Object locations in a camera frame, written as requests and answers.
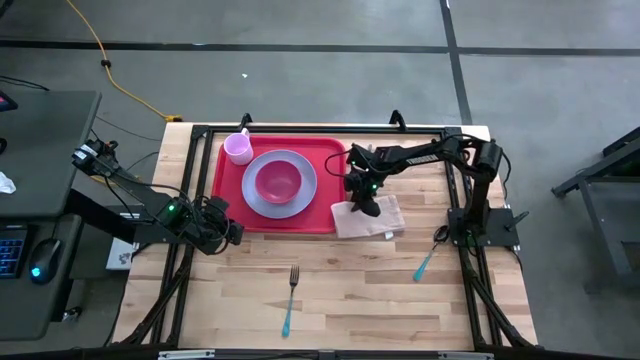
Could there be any black computer mouse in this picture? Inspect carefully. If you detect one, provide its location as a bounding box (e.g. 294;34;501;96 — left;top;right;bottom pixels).
28;238;64;286

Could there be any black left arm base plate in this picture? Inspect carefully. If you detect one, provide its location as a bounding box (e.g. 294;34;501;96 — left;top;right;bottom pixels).
132;207;207;246

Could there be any pale pink mug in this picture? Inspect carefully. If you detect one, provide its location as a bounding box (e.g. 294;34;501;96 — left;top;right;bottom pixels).
223;128;255;167

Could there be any fork with teal handle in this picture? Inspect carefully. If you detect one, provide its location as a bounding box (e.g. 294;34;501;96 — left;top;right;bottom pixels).
280;264;301;338

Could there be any yellow extension cable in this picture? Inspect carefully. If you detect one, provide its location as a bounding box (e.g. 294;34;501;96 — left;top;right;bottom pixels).
64;0;184;124

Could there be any spoon with teal handle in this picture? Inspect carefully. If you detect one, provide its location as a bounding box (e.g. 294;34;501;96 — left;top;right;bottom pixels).
412;225;450;282

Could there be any black device with pink screen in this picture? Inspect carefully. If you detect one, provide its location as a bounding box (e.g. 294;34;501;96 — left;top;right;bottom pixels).
0;89;19;114

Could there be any silver metal bracket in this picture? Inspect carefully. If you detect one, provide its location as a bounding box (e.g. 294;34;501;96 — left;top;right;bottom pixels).
158;349;216;360
438;351;495;360

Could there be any black aluminium table frame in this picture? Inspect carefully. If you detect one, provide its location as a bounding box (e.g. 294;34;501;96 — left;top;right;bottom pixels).
110;122;540;351

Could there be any grey side desk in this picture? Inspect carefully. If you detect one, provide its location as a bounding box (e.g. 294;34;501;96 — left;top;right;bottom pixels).
0;89;103;342

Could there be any lavender plate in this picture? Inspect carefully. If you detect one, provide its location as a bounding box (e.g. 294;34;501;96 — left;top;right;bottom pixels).
241;148;319;220

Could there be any beige cloth napkin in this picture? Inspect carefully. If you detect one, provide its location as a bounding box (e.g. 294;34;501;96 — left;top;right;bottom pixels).
330;194;407;240

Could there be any backlit black keyboard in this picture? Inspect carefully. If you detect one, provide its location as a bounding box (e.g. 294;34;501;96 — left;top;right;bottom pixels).
0;227;29;280

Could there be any dark grey metal table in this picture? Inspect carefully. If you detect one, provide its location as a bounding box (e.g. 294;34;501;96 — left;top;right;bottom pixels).
552;127;640;292

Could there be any reddish pink bowl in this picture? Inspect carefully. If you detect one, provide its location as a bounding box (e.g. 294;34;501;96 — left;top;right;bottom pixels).
254;159;303;205

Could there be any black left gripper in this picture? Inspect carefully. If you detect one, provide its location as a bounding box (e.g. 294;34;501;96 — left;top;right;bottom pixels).
187;195;246;256

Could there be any red plastic tray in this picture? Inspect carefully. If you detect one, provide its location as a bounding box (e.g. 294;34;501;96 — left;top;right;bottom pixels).
209;135;348;235

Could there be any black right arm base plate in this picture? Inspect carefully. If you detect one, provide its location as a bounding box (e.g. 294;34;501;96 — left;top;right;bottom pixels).
447;207;530;249

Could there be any white printed box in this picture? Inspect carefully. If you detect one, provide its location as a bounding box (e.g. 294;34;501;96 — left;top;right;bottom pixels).
105;237;140;271

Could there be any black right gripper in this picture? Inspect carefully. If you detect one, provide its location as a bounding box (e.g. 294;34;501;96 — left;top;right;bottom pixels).
345;167;383;219

